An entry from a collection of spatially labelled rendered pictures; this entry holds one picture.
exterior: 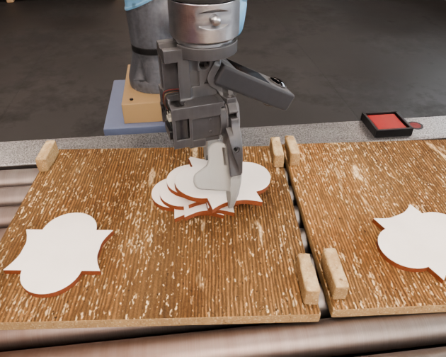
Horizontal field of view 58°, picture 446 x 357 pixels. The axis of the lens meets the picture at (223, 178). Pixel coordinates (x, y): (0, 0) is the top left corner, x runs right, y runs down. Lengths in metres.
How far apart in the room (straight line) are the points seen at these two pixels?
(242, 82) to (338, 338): 0.31
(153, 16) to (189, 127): 0.49
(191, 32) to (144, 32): 0.51
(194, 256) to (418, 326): 0.28
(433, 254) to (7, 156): 0.72
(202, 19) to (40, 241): 0.35
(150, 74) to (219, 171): 0.50
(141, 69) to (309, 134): 0.41
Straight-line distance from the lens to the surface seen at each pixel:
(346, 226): 0.59
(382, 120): 0.88
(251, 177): 0.57
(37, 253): 0.57
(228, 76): 0.46
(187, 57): 0.44
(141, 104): 0.93
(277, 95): 0.51
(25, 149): 0.84
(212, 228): 0.56
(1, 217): 0.70
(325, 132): 0.84
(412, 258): 0.57
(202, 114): 0.46
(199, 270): 0.51
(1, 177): 0.78
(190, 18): 0.42
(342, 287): 0.49
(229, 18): 0.43
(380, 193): 0.67
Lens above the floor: 1.33
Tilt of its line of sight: 38 degrees down
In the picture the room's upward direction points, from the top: straight up
